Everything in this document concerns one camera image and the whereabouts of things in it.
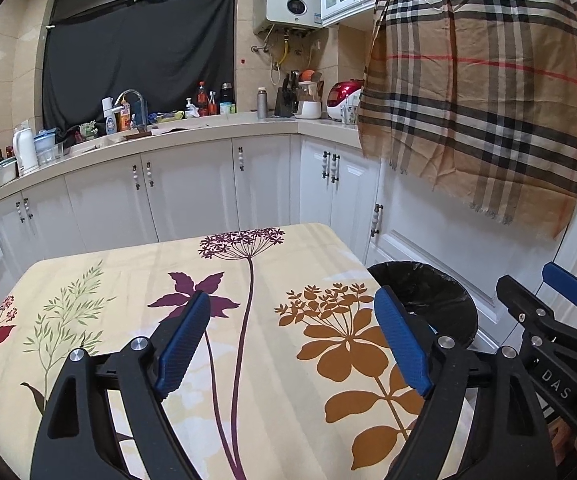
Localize white bowl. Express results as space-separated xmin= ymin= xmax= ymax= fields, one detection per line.
xmin=0 ymin=157 xmax=19 ymax=191

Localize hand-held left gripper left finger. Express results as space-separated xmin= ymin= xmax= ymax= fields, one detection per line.
xmin=30 ymin=290 xmax=212 ymax=480

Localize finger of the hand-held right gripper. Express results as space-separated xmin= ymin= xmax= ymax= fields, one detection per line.
xmin=496 ymin=274 xmax=564 ymax=346
xmin=542 ymin=261 xmax=577 ymax=341

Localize white kitchen base cabinets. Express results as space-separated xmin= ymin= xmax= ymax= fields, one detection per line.
xmin=0 ymin=112 xmax=384 ymax=311

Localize white tall panelled cabinet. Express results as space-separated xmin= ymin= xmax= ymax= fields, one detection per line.
xmin=366 ymin=160 xmax=577 ymax=356

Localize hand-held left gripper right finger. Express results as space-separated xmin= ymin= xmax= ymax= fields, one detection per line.
xmin=373 ymin=285 xmax=552 ymax=480

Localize yellow gas hose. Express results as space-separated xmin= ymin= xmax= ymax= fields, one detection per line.
xmin=271 ymin=30 xmax=292 ymax=86

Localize plaid scarf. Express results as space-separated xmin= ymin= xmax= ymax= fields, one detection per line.
xmin=357 ymin=0 xmax=577 ymax=241

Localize chrome faucet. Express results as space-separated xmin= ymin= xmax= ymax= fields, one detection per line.
xmin=116 ymin=89 xmax=148 ymax=128

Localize black knife block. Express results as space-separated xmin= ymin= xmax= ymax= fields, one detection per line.
xmin=273 ymin=71 xmax=300 ymax=117

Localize white electric kettle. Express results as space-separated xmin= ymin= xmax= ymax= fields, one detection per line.
xmin=12 ymin=127 xmax=39 ymax=171

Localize red white rice cooker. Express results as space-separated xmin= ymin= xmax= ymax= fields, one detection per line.
xmin=326 ymin=78 xmax=365 ymax=123

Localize white dish soap bottle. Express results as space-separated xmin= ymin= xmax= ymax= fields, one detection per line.
xmin=102 ymin=97 xmax=118 ymax=136

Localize white juicer jug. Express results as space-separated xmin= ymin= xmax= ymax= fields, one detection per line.
xmin=295 ymin=80 xmax=323 ymax=120

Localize floral tablecloth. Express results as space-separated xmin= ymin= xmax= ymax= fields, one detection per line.
xmin=0 ymin=222 xmax=474 ymax=480

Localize bin with black liner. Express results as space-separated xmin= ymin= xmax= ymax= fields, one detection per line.
xmin=367 ymin=260 xmax=479 ymax=348

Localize black curtain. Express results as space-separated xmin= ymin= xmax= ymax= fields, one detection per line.
xmin=42 ymin=0 xmax=236 ymax=136

